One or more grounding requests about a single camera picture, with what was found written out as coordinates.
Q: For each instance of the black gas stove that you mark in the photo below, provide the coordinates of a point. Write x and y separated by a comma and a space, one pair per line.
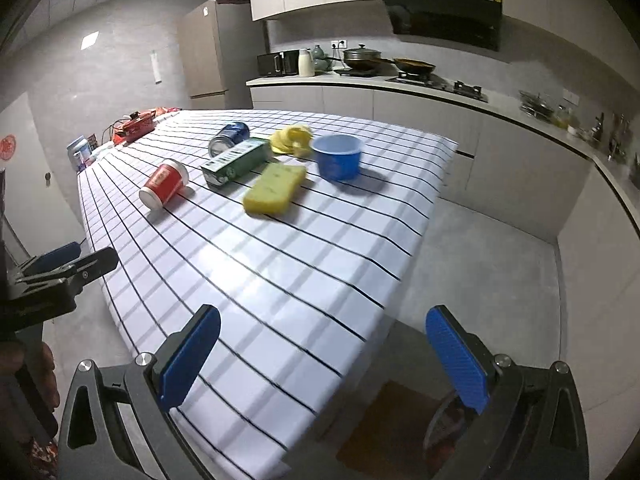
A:
450, 86

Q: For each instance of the square ceiling light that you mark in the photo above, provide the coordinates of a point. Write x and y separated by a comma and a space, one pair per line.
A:
90, 40

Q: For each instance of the yellow rag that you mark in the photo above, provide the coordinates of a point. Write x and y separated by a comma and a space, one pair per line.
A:
290, 140

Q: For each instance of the white checkered tablecloth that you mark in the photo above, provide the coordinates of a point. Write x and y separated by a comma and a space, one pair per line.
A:
300, 270

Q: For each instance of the yellow sponge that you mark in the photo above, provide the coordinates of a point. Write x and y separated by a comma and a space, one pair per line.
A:
275, 187

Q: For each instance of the person's left hand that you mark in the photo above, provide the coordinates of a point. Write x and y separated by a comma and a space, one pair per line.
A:
46, 375

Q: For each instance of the blue white box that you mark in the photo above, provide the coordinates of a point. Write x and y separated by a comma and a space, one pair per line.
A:
80, 152

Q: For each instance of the steel lidded pot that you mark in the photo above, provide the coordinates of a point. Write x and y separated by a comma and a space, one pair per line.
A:
536, 102

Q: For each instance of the beige lower cabinets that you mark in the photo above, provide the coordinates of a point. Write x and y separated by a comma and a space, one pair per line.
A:
410, 120

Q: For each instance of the lidded wok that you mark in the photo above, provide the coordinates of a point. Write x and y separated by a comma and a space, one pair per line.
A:
362, 56

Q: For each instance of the red snack packets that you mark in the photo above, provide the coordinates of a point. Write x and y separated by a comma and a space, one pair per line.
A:
162, 110

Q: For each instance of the utensil rack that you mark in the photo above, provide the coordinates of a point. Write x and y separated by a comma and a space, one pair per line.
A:
619, 140

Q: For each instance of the grey door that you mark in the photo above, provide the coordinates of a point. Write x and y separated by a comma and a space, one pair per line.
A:
20, 185

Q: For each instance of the white jug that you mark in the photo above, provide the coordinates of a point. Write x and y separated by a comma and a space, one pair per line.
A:
305, 64

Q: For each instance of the black bucket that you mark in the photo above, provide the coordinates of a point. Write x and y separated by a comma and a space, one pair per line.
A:
440, 440

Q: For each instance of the blue drink can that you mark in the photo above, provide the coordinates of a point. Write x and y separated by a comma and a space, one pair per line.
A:
230, 137

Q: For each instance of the green carton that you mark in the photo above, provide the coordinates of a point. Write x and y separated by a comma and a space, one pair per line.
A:
235, 162

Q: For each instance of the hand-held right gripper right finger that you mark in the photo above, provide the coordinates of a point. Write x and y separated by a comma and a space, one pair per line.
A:
457, 355

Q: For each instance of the dark wooden stool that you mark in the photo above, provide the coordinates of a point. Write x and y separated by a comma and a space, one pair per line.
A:
380, 425

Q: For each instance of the red paper cup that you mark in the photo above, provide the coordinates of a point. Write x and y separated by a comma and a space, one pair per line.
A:
165, 182

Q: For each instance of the black microwave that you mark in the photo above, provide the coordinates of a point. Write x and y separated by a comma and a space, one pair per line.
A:
275, 63

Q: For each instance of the red electric device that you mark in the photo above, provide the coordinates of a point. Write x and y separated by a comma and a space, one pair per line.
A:
135, 125

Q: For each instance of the blue bowl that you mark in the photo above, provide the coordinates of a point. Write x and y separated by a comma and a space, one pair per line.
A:
337, 157

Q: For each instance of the beige refrigerator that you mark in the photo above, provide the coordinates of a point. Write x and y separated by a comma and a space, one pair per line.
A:
205, 50

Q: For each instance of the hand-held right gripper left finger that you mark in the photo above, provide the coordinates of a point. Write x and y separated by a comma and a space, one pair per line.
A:
192, 355

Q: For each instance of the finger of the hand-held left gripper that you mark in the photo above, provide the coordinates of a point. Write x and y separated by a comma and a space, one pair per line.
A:
87, 266
55, 255

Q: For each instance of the frying pan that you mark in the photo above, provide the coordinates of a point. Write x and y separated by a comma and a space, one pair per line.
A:
415, 65

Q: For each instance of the white wall socket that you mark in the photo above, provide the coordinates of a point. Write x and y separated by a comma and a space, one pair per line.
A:
570, 96
339, 42

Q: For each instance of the black range hood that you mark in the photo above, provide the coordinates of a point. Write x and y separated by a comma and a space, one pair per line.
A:
440, 10

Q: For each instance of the black induction cooktop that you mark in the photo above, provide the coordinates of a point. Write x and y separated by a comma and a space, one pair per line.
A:
357, 72

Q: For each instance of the teal vase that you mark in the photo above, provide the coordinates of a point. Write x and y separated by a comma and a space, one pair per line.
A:
320, 57

